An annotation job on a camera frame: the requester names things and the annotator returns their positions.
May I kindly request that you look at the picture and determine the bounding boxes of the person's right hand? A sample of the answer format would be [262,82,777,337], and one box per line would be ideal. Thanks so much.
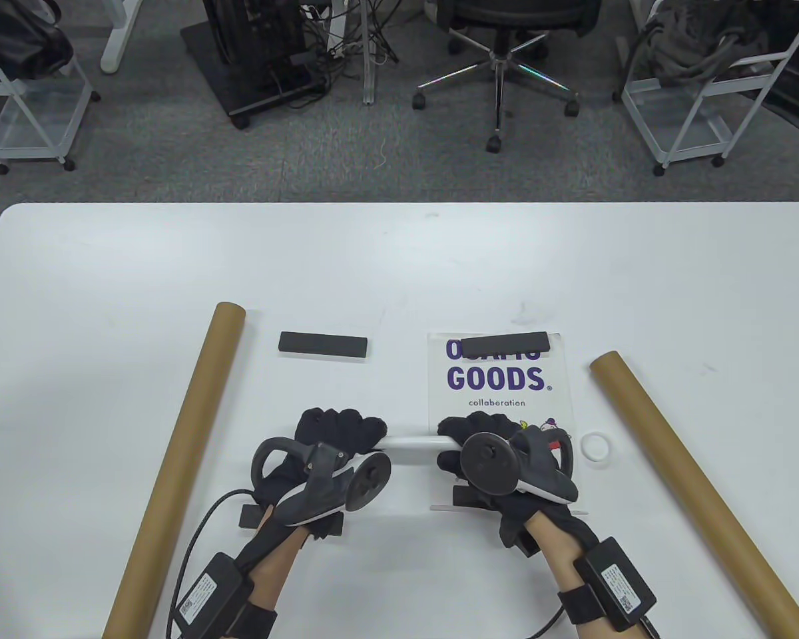
[436,411,601,550]

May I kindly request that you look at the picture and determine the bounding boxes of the person's left hand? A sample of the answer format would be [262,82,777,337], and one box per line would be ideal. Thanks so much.
[252,407,389,541]

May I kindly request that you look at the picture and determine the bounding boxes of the white poster purple lettering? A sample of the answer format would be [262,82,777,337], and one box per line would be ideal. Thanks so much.
[427,331,573,513]

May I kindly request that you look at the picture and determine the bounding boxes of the colourful cartoon animal poster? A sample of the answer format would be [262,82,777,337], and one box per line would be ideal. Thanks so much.
[376,434,457,464]

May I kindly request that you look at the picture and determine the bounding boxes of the black bar weight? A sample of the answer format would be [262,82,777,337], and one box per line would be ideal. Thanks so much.
[240,504,344,537]
[278,331,368,361]
[451,486,500,512]
[461,331,551,357]

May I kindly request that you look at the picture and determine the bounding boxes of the brown cardboard mailing tube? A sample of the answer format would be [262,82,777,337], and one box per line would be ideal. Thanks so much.
[589,351,799,639]
[102,302,247,639]

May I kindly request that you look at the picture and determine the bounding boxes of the black shoulder bag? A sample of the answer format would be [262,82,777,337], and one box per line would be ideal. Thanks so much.
[0,0,74,82]

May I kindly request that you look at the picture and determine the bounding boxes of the person's right forearm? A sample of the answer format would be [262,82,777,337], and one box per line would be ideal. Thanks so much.
[526,516,633,639]

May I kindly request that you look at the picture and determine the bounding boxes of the person's left forearm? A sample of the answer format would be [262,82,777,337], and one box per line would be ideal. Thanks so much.
[240,526,307,639]

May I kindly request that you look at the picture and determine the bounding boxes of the grey white hand controller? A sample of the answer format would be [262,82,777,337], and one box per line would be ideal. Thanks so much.
[252,436,392,528]
[461,426,580,505]

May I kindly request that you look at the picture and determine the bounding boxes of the black wrist sensor box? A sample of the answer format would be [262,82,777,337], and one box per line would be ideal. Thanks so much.
[173,552,255,628]
[575,538,659,630]

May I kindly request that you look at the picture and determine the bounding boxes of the white wheeled cart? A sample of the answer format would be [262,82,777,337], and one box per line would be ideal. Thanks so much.
[0,27,102,175]
[614,0,799,177]

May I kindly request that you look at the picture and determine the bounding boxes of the black wheeled platform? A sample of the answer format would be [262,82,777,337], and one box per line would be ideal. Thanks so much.
[180,23,330,130]

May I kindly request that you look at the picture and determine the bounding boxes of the black computer tower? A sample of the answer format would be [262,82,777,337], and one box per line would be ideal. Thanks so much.
[202,0,307,67]

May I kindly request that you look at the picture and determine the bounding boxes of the black office chair chrome base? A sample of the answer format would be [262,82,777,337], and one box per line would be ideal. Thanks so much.
[413,0,607,152]

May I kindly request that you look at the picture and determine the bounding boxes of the grey crumpled cloth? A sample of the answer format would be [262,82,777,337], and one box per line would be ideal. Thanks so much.
[639,0,773,84]

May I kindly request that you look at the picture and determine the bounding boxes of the white desk leg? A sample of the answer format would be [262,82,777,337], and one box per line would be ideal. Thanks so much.
[100,0,146,75]

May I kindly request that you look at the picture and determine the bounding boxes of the black wrist strap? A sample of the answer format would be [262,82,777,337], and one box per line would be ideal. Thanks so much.
[230,599,279,639]
[558,586,603,625]

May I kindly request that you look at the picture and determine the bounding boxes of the white cable channel post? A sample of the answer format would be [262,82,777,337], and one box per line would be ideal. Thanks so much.
[362,0,378,106]

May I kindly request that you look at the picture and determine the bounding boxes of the tangle of black cables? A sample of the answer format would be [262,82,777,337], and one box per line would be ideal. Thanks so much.
[300,0,400,67]

